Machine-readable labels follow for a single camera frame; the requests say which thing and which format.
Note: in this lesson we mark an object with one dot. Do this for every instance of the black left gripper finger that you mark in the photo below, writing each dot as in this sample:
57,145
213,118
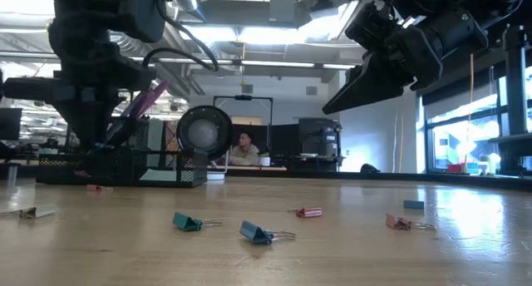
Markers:
81,121
101,119

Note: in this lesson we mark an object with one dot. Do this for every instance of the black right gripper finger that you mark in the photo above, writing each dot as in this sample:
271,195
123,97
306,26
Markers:
360,65
370,88

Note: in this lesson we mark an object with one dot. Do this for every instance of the black pen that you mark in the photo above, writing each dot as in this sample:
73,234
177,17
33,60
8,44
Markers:
124,134

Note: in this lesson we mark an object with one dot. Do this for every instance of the black mesh desk organizer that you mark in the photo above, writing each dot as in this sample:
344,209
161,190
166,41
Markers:
124,169

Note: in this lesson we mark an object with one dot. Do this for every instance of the beige binder clip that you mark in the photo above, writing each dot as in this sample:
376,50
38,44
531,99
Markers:
41,211

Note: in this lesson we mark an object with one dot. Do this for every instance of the blue binder clip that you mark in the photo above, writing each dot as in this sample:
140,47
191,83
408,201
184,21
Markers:
413,204
253,232

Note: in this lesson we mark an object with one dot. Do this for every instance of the teal binder clip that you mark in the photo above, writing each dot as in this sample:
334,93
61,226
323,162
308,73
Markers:
185,221

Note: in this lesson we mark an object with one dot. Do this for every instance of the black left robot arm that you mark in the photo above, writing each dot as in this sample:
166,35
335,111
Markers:
83,3

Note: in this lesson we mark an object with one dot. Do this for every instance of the pale green panel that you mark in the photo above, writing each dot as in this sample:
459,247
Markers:
156,134

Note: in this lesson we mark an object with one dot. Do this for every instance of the dark flat screen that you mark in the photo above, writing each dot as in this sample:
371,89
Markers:
10,124

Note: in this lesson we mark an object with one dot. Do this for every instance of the black equipment cabinet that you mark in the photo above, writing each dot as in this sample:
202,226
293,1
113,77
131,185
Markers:
318,140

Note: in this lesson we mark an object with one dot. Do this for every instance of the dark dome object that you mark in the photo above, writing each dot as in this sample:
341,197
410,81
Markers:
369,168

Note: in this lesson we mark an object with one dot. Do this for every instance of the long linear ceiling lamp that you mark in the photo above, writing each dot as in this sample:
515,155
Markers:
274,64

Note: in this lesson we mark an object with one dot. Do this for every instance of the black vertical pole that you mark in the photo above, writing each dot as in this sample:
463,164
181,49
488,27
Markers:
516,90

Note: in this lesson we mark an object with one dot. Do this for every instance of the red box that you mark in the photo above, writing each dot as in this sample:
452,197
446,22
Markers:
454,168

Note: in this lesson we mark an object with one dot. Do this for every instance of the white cup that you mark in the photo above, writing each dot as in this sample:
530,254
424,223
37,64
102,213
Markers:
264,160

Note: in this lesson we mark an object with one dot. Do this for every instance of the person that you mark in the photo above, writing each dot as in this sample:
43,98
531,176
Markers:
245,153

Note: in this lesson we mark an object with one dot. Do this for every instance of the black aluminium table frame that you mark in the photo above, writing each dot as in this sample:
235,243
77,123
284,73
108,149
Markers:
332,175

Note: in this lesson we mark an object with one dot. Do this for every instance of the black gantry frame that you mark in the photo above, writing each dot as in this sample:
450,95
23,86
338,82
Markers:
243,97

